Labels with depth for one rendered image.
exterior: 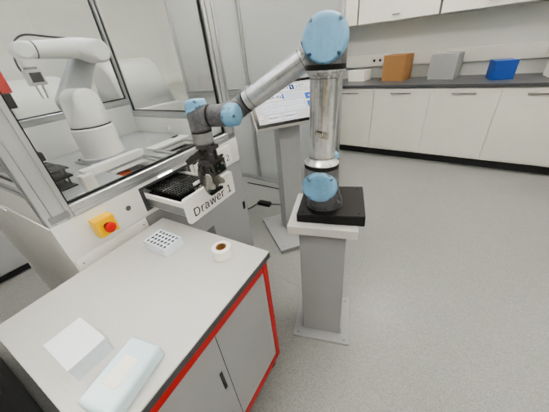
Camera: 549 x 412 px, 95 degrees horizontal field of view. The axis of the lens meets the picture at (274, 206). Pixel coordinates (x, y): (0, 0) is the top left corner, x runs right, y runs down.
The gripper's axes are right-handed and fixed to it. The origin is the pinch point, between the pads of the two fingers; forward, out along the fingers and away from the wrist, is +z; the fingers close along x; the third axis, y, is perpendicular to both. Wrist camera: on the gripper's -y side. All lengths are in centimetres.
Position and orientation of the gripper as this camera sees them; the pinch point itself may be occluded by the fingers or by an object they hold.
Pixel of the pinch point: (212, 190)
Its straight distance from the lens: 108.9
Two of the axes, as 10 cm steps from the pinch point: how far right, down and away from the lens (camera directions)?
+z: 1.0, 8.5, 5.2
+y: 8.7, 1.9, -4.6
